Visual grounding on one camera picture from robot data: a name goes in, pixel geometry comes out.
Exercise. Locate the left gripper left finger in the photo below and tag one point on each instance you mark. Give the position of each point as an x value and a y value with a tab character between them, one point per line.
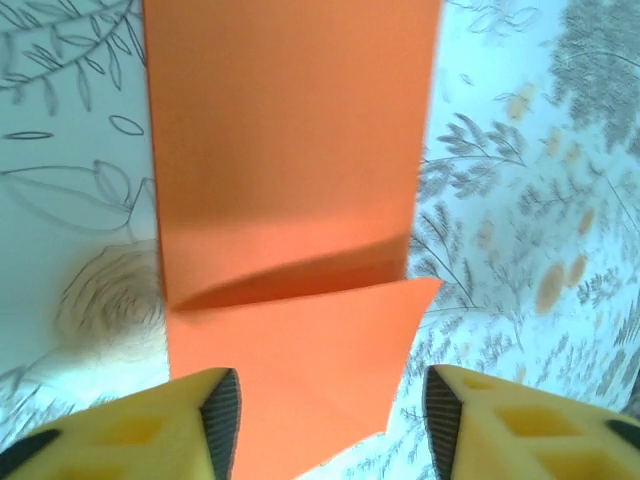
150	440

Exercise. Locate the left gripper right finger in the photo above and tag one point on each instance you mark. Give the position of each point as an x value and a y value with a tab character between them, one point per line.
525	440

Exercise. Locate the orange square paper sheet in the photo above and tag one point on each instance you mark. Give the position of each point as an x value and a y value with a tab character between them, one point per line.
290	150

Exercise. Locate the floral patterned table cover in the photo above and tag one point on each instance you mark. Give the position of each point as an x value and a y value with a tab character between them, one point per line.
500	200

